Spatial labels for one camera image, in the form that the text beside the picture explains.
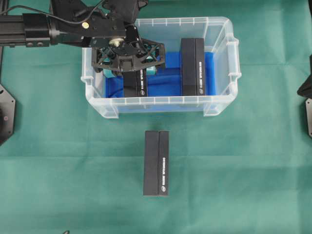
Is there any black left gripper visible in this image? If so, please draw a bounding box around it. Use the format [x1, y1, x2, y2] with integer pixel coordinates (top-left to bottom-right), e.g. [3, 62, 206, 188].
[91, 38, 166, 78]

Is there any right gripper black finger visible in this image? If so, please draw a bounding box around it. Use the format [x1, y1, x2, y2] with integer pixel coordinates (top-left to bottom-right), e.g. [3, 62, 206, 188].
[297, 75, 312, 96]
[299, 94, 312, 99]

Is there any black box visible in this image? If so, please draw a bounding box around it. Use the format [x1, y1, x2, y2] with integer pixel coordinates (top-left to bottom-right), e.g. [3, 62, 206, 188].
[122, 69, 148, 98]
[180, 38, 206, 96]
[143, 131, 169, 196]

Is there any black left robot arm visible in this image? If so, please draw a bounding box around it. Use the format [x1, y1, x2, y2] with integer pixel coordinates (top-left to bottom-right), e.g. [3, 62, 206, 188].
[0, 0, 166, 74]

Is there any clear plastic storage case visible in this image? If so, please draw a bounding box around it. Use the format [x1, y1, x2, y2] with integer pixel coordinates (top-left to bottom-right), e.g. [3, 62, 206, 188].
[81, 17, 241, 118]

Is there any blue plastic liner sheet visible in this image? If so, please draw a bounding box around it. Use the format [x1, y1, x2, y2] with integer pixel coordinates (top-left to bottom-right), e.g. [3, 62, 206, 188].
[103, 52, 216, 98]

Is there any green table cloth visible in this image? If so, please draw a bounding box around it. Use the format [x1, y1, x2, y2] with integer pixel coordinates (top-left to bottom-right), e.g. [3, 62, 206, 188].
[0, 0, 312, 234]

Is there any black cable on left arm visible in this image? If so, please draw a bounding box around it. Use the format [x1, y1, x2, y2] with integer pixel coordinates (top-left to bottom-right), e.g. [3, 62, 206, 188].
[0, 0, 108, 26]

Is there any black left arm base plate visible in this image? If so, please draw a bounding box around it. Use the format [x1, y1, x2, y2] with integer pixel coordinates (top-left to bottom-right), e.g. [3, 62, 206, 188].
[0, 85, 16, 145]

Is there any black frame rail left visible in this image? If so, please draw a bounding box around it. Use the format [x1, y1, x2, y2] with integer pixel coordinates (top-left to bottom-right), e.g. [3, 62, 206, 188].
[0, 47, 3, 76]

